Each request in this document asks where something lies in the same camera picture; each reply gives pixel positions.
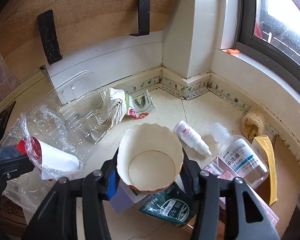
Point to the clear plastic bag red label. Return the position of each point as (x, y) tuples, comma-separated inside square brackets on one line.
[(54, 149)]

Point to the wooden cutting board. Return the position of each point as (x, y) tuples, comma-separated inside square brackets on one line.
[(78, 23)]

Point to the white green wrapper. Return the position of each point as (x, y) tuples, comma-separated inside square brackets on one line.
[(132, 103)]

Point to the white paper cup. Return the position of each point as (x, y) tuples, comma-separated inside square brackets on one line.
[(150, 158)]

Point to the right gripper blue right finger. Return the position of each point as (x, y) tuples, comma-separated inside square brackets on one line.
[(190, 176)]

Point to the small white dropper bottle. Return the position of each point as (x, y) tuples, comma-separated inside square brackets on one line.
[(191, 138)]

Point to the white lavender carton box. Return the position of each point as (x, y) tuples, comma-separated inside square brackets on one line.
[(125, 198)]

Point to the yellow white atomy box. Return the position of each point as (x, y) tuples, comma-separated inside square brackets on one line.
[(262, 144)]

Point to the dark green snack packet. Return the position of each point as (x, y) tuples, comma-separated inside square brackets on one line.
[(172, 205)]

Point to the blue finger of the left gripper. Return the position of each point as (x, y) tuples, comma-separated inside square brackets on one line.
[(9, 152)]

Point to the clear plastic clamshell container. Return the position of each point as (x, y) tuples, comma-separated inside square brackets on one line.
[(80, 109)]

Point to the natural loofah sponge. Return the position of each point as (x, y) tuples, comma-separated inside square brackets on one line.
[(253, 123)]

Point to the clear saline solution bottle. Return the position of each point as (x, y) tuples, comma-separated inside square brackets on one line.
[(240, 156)]

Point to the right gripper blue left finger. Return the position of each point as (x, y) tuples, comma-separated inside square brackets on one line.
[(110, 178)]

